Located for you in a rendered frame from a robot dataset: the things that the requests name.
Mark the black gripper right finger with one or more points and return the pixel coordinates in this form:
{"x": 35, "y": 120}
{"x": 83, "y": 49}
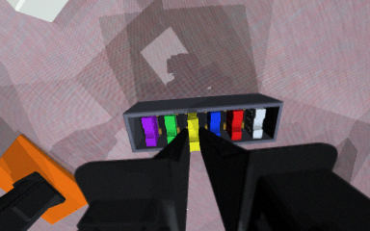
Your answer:
{"x": 233, "y": 171}

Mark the green fuse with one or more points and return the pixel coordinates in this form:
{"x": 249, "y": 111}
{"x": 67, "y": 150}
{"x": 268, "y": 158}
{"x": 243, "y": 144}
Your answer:
{"x": 170, "y": 122}

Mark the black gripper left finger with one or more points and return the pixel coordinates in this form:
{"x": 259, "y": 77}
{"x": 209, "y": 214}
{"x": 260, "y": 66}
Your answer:
{"x": 164, "y": 176}

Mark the blue fuse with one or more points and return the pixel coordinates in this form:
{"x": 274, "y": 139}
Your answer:
{"x": 213, "y": 122}

